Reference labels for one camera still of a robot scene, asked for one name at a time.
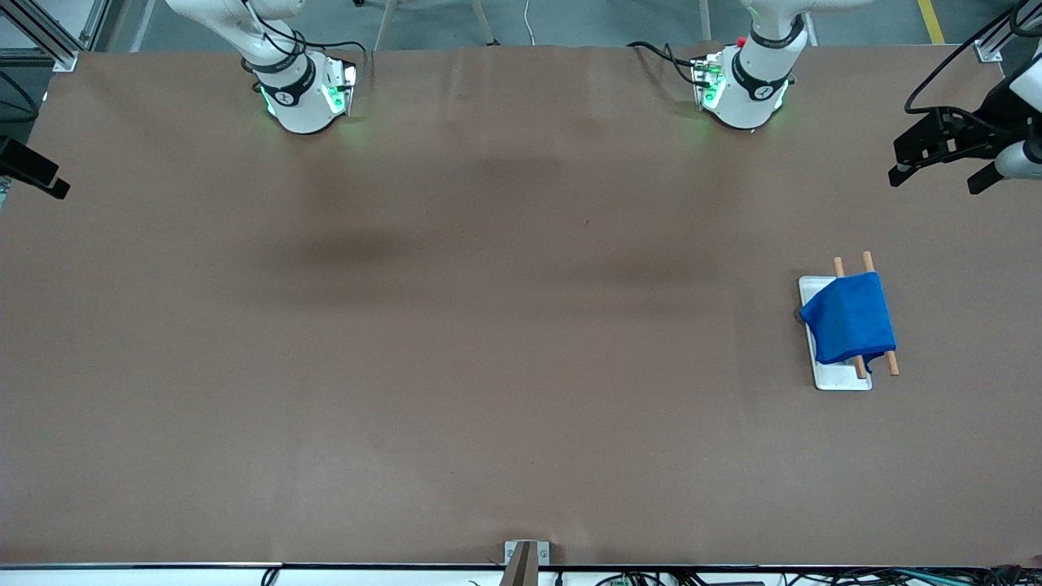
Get grey metal stand legs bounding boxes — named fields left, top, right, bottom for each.
left=379, top=0, right=497, bottom=50

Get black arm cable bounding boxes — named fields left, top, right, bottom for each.
left=904, top=0, right=1042, bottom=131
left=0, top=69, right=42, bottom=125

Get cable bundle below table edge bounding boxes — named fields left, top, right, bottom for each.
left=594, top=564, right=1042, bottom=586

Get aluminium frame profile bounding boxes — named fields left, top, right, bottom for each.
left=0, top=0, right=123, bottom=72

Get blue towel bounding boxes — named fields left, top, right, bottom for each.
left=798, top=272, right=897, bottom=374

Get metal table edge bracket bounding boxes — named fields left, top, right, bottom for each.
left=501, top=540, right=550, bottom=586

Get black left base cable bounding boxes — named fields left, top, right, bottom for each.
left=627, top=41, right=703, bottom=86

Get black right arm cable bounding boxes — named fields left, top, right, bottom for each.
left=0, top=69, right=42, bottom=125

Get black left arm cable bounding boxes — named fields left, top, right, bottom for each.
left=904, top=0, right=1042, bottom=131

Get white towel rack base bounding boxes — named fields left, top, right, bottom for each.
left=798, top=276, right=873, bottom=391

